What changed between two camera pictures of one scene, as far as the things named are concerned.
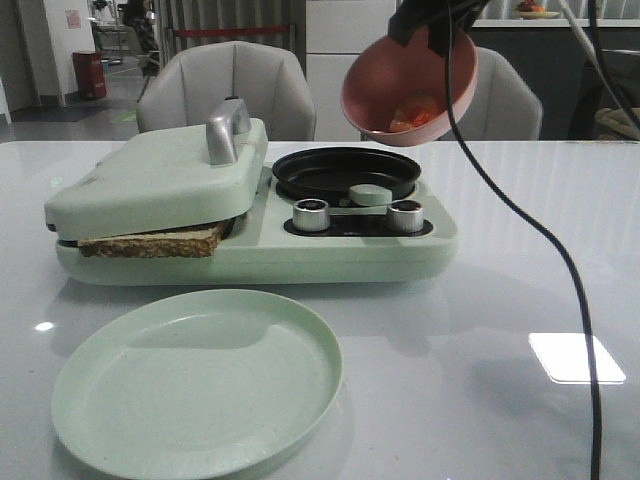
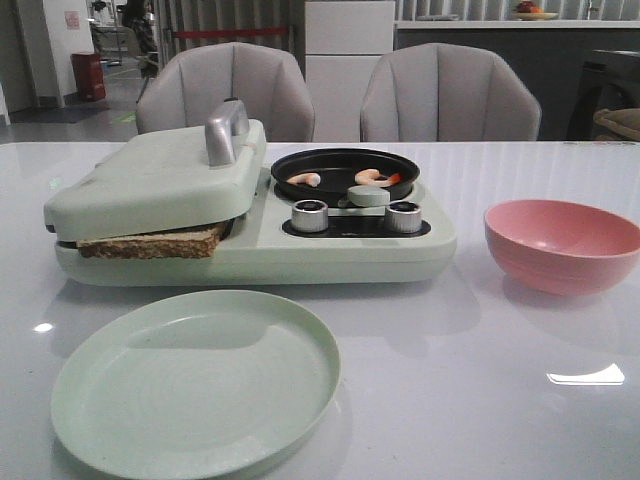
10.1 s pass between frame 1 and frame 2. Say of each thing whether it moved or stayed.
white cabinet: stayed
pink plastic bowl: moved
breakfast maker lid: stayed
